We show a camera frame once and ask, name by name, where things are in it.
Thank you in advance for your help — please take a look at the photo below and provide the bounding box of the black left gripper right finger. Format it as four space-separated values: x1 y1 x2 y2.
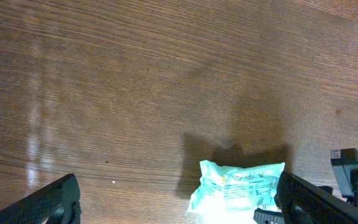
277 171 358 224

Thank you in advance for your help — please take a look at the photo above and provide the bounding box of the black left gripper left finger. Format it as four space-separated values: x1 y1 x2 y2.
0 174 81 224

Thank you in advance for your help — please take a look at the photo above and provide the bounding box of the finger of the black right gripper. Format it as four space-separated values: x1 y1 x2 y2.
253 208 285 224

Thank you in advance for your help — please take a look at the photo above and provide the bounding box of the teal snack packet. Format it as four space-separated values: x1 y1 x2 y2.
188 160 285 215

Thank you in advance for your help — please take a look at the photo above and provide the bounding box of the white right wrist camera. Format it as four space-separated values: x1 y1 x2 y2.
331 148 358 208

